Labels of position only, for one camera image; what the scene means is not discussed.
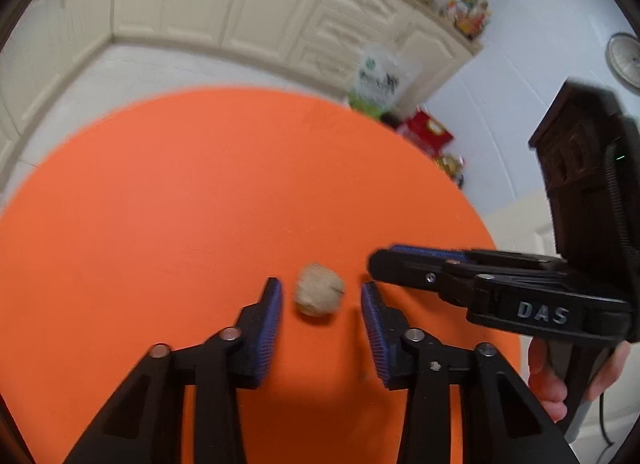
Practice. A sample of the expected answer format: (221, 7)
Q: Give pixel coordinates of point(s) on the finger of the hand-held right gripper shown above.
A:
(430, 250)
(410, 269)

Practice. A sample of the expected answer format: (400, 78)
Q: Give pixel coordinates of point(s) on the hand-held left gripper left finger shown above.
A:
(270, 329)

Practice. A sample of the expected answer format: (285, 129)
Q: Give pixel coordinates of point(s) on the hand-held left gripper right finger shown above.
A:
(372, 334)

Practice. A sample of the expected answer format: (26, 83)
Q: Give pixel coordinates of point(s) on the person's right hand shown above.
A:
(547, 379)

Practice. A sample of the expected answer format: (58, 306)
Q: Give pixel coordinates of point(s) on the red gift box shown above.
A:
(425, 127)

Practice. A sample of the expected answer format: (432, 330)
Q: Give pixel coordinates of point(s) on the clear rice bag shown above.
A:
(375, 79)

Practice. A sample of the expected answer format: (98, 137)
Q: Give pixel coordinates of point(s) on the colourful snack packets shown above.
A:
(467, 14)

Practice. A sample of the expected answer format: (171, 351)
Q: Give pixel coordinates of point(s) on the round silver wall clock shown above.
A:
(627, 59)

